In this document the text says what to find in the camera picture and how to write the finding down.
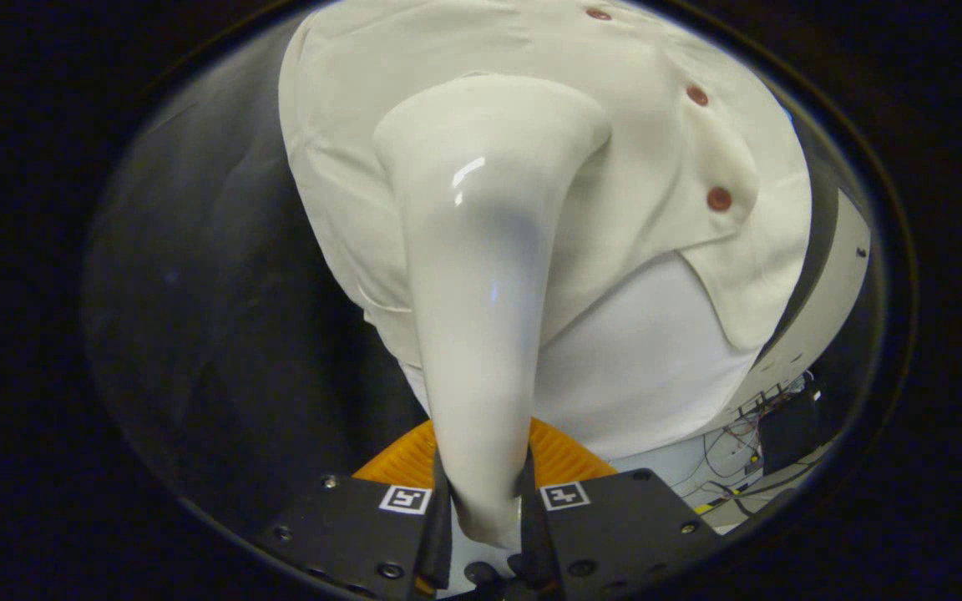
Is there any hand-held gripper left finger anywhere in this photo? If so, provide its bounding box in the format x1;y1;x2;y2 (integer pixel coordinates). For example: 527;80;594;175
256;417;453;601

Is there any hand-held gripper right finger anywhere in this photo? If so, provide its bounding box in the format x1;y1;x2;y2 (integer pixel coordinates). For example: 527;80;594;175
517;417;724;598

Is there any white garment steamer head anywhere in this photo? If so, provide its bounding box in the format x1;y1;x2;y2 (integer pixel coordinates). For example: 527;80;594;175
372;73;613;552

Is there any cream button-up shirt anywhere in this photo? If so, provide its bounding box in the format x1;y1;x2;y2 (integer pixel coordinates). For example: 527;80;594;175
278;0;813;368

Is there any white ironing pad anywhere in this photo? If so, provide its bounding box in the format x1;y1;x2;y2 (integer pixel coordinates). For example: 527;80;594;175
402;250;762;462

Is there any black electronics box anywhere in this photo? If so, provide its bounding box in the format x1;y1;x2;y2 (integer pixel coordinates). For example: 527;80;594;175
761;391;824;477

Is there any white cabinet with grey top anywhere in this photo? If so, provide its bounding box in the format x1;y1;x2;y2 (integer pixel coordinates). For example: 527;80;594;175
698;109;874;435

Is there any bundle of dark cables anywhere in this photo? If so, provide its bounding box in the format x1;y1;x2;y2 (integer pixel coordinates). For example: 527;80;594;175
669;376;824;502

